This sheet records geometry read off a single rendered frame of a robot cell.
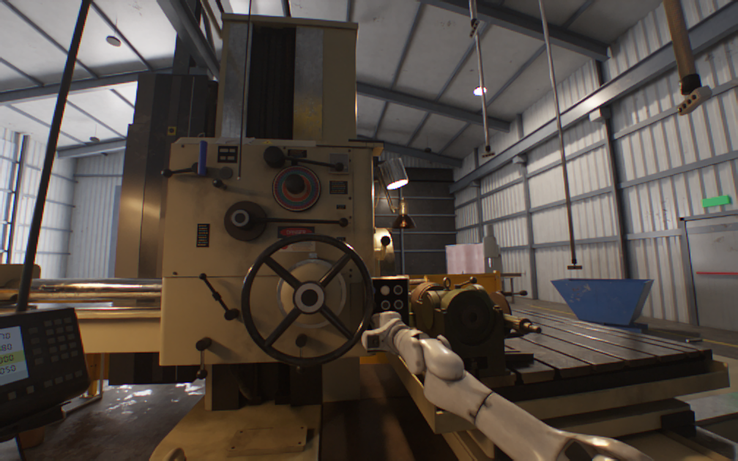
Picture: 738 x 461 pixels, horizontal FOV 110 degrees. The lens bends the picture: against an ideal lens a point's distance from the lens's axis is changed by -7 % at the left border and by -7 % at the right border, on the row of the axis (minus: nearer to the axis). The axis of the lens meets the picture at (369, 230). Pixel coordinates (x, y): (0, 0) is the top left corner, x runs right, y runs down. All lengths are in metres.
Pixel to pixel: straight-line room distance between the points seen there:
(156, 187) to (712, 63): 9.14
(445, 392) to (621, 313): 6.45
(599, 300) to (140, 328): 6.82
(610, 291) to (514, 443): 6.45
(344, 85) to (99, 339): 1.87
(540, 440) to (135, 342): 1.49
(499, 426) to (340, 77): 1.98
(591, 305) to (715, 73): 5.09
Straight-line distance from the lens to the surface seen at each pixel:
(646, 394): 1.58
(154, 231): 2.01
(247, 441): 1.61
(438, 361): 0.56
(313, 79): 2.09
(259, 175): 1.14
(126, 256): 2.07
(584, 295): 7.03
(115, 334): 1.66
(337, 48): 2.24
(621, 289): 6.87
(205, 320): 1.16
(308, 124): 1.93
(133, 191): 2.11
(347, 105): 2.00
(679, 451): 1.63
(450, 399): 0.57
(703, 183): 8.51
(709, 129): 8.62
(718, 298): 8.35
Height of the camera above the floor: 1.40
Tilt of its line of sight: 7 degrees up
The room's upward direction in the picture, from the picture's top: 1 degrees counter-clockwise
